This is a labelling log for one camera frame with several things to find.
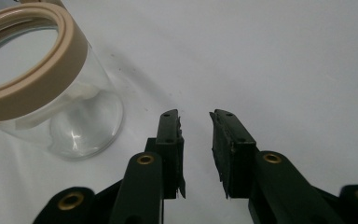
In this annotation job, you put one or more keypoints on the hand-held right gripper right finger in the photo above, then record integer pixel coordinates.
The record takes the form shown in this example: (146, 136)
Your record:
(239, 161)

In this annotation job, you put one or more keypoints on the glass jar with beige rim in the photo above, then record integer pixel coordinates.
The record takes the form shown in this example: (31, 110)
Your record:
(43, 87)

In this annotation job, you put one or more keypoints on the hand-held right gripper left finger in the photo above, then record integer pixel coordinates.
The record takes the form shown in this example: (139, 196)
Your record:
(167, 149)

